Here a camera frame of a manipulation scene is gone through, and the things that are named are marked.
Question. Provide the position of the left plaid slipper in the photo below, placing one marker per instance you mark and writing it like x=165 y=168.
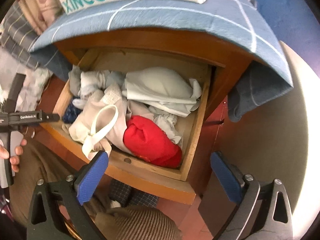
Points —
x=119 y=192

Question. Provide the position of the navy floral underwear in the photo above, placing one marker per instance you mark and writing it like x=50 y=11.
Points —
x=71 y=113

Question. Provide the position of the pale blue white underwear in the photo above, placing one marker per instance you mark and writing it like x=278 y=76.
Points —
x=163 y=89

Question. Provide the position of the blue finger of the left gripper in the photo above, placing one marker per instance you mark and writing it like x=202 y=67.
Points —
x=50 y=117

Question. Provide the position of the cream bra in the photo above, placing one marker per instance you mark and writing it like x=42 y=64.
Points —
x=100 y=126

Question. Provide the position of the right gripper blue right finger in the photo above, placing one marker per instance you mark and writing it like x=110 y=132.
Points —
x=229 y=176

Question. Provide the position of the red knit underwear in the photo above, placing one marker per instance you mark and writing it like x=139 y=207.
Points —
x=149 y=143

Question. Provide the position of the white mesh grey underwear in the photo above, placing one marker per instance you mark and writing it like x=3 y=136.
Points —
x=112 y=94

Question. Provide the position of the beige patterned curtain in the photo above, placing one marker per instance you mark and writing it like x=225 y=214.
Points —
x=41 y=14

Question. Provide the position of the grey plaid bedding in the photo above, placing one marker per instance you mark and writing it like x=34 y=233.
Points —
x=18 y=36

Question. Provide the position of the floral pale blue underwear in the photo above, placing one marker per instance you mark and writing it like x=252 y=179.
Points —
x=82 y=84

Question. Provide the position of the plaid slipper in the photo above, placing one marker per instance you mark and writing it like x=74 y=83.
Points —
x=144 y=199
x=119 y=192

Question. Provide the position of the blue checked cloth cover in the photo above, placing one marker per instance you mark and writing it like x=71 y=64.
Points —
x=228 y=34

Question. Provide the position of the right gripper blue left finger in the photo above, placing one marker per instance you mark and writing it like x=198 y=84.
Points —
x=89 y=177

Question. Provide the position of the white floral bedsheet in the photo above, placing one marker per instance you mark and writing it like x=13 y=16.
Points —
x=33 y=85

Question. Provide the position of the wooden nightstand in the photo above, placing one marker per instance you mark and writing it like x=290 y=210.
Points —
x=215 y=63

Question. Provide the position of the right plaid slipper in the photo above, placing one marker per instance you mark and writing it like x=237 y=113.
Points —
x=144 y=199

